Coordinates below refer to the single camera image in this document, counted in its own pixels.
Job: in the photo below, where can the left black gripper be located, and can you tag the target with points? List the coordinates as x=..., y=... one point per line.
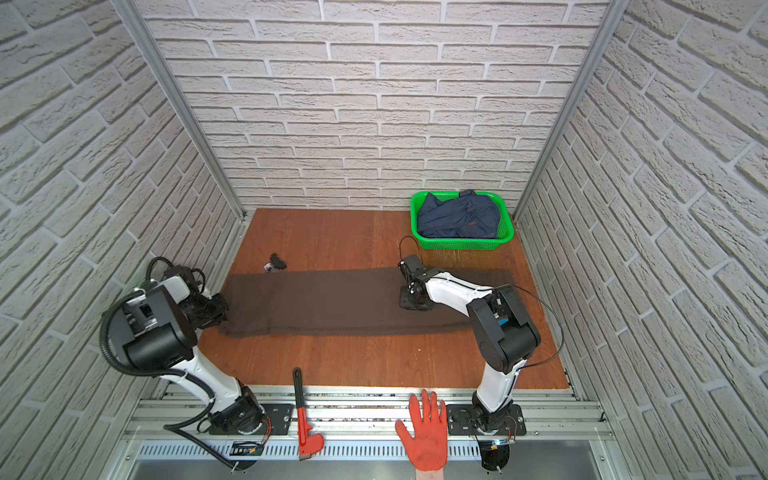
x=216, y=308

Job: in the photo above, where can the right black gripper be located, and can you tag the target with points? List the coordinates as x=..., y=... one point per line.
x=406, y=303

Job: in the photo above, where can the brown trousers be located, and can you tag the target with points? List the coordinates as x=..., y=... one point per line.
x=329, y=303

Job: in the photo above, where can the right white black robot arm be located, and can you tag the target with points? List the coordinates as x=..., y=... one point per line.
x=505, y=333

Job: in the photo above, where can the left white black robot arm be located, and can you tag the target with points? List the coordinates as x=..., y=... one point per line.
x=152, y=332

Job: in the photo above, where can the navy blue trousers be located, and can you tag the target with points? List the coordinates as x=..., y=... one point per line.
x=461, y=216

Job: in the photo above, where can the red gloved hand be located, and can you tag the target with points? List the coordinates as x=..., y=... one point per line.
x=427, y=447

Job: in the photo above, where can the small black clip object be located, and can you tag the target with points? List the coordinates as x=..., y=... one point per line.
x=275, y=263

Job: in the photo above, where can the green plastic basket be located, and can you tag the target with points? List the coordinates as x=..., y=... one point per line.
x=504, y=235

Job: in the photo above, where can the small black electronics box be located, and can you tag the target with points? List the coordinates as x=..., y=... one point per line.
x=246, y=449

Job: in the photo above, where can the red pipe wrench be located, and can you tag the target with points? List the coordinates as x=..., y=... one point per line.
x=309, y=444

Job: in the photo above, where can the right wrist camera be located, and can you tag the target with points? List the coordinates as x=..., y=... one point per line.
x=411, y=267

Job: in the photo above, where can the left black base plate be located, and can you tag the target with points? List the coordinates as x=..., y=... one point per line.
x=269, y=419

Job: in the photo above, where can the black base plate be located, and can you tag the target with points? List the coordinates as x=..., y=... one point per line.
x=269, y=419
x=471, y=420

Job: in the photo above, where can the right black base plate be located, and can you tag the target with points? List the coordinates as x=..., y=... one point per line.
x=471, y=420

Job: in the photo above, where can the aluminium rail frame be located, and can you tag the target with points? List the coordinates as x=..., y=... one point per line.
x=357, y=424

